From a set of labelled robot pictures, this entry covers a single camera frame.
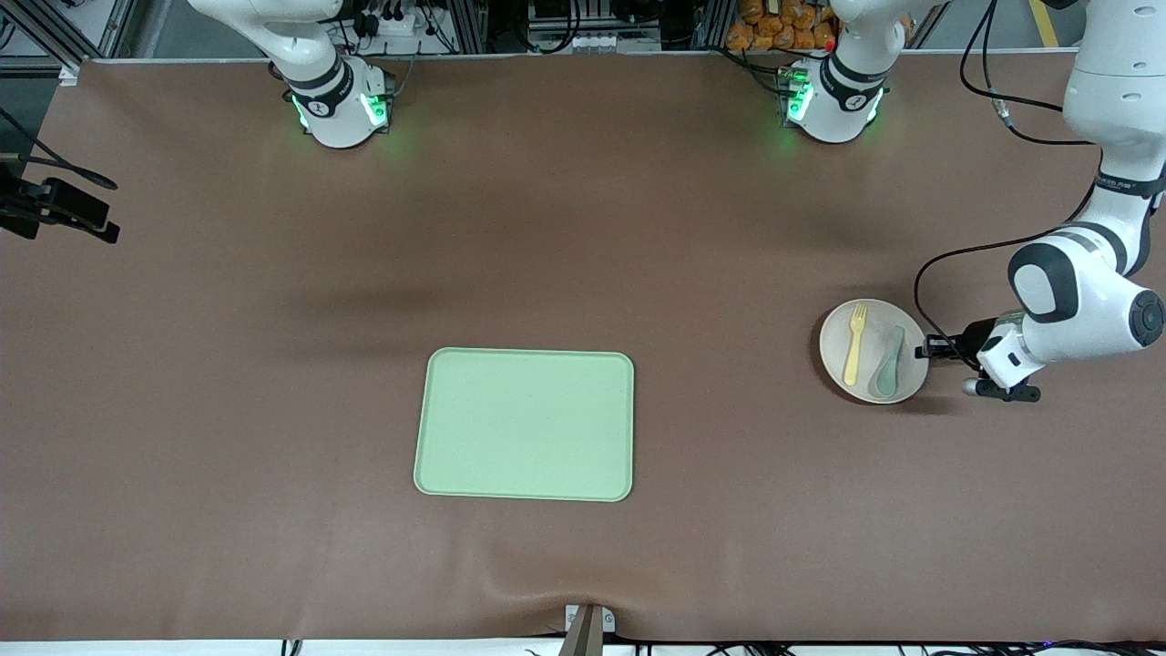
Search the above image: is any grey-green plastic spoon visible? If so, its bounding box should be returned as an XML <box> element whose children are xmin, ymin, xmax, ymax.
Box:
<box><xmin>870</xmin><ymin>325</ymin><xmax>905</xmax><ymax>398</ymax></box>

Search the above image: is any yellow plastic fork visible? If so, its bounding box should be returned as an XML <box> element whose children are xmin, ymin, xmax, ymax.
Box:
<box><xmin>842</xmin><ymin>303</ymin><xmax>869</xmax><ymax>386</ymax></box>

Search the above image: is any round beige plate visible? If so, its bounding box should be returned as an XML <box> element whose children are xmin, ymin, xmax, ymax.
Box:
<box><xmin>818</xmin><ymin>298</ymin><xmax>930</xmax><ymax>404</ymax></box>

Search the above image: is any brown table cover cloth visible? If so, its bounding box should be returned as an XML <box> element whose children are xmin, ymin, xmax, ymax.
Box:
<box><xmin>0</xmin><ymin>53</ymin><xmax>1166</xmax><ymax>643</ymax></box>

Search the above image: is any orange toy food pile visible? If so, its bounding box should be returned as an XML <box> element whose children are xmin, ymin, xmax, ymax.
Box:
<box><xmin>726</xmin><ymin>0</ymin><xmax>837</xmax><ymax>52</ymax></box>

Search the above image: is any white power strip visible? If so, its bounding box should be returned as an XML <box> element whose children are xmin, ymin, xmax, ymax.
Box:
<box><xmin>351</xmin><ymin>9</ymin><xmax>438</xmax><ymax>39</ymax></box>

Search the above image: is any light green rectangular tray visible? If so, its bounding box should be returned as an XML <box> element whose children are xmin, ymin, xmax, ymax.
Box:
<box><xmin>414</xmin><ymin>347</ymin><xmax>635</xmax><ymax>503</ymax></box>

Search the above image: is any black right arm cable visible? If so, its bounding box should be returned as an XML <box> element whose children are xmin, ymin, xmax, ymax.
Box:
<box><xmin>0</xmin><ymin>108</ymin><xmax>118</xmax><ymax>190</ymax></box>

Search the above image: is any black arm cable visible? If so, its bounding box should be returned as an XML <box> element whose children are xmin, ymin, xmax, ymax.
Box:
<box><xmin>914</xmin><ymin>0</ymin><xmax>1108</xmax><ymax>352</ymax></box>
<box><xmin>0</xmin><ymin>108</ymin><xmax>118</xmax><ymax>190</ymax></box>

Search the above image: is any aluminium frame profile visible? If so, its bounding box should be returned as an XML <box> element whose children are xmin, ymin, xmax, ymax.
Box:
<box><xmin>0</xmin><ymin>0</ymin><xmax>138</xmax><ymax>85</ymax></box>

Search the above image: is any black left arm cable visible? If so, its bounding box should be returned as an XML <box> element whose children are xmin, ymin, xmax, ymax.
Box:
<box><xmin>914</xmin><ymin>0</ymin><xmax>1108</xmax><ymax>352</ymax></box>

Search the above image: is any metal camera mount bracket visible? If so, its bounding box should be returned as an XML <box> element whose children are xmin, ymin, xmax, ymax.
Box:
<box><xmin>565</xmin><ymin>604</ymin><xmax>617</xmax><ymax>656</ymax></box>

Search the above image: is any dark equipment rack with cables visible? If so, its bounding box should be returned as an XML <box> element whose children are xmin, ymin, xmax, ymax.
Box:
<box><xmin>487</xmin><ymin>0</ymin><xmax>730</xmax><ymax>54</ymax></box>

